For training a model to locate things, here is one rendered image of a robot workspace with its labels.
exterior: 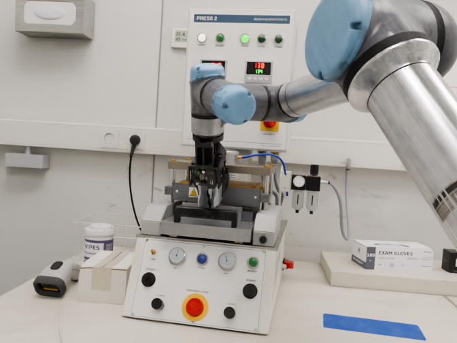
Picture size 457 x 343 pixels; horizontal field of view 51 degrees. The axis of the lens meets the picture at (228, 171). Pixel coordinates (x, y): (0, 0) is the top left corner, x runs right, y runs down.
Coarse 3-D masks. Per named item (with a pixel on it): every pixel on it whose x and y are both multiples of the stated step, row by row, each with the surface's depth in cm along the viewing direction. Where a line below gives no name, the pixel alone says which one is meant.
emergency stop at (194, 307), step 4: (192, 300) 107; (196, 300) 107; (200, 300) 107; (188, 304) 107; (192, 304) 107; (196, 304) 107; (200, 304) 106; (188, 308) 106; (192, 308) 106; (196, 308) 106; (200, 308) 106; (188, 312) 106; (192, 312) 106; (196, 312) 106; (200, 312) 106
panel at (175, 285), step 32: (160, 256) 113; (192, 256) 112; (256, 256) 110; (160, 288) 110; (192, 288) 109; (224, 288) 108; (256, 288) 107; (160, 320) 107; (192, 320) 106; (224, 320) 105; (256, 320) 104
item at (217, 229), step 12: (192, 204) 118; (240, 216) 117; (168, 228) 112; (180, 228) 112; (192, 228) 111; (204, 228) 111; (216, 228) 110; (228, 228) 110; (240, 228) 110; (252, 228) 112; (240, 240) 110
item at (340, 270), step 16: (320, 256) 175; (336, 256) 168; (336, 272) 146; (352, 272) 146; (368, 272) 147; (384, 272) 149; (400, 272) 150; (416, 272) 151; (432, 272) 152; (368, 288) 145; (384, 288) 145; (400, 288) 144; (416, 288) 144; (432, 288) 143; (448, 288) 143
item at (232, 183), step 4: (184, 180) 127; (188, 180) 128; (232, 180) 139; (228, 184) 123; (232, 184) 124; (236, 184) 125; (240, 184) 125; (244, 184) 126; (248, 184) 127; (252, 184) 128; (256, 184) 129; (260, 184) 132; (252, 188) 122; (256, 188) 122; (260, 188) 132
